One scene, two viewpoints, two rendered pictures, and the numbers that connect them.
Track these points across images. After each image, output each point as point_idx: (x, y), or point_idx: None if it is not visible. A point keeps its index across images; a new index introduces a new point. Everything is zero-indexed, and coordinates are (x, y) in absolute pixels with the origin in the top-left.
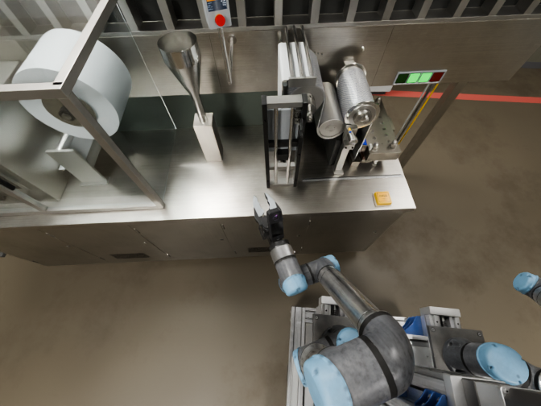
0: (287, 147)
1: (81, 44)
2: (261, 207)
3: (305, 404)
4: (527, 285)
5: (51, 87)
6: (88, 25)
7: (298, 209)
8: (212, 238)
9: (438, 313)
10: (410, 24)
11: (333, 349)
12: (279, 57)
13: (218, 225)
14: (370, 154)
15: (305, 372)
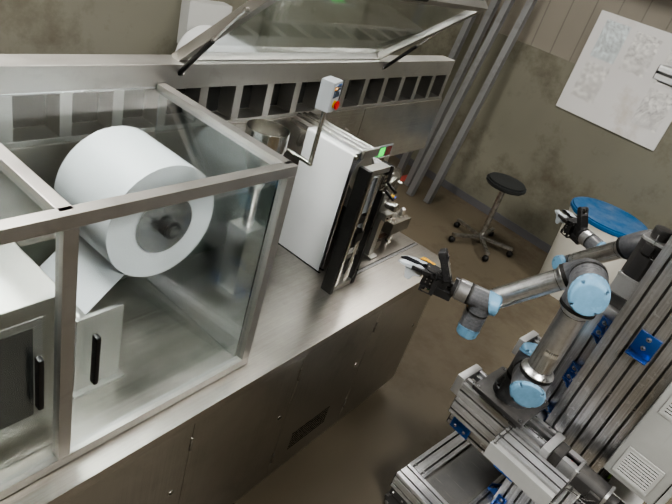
0: (358, 224)
1: (242, 132)
2: (346, 313)
3: (537, 466)
4: (563, 261)
5: (290, 165)
6: (213, 116)
7: (377, 300)
8: (269, 421)
9: (528, 339)
10: (374, 107)
11: (572, 278)
12: (325, 138)
13: (297, 372)
14: (393, 225)
15: (574, 299)
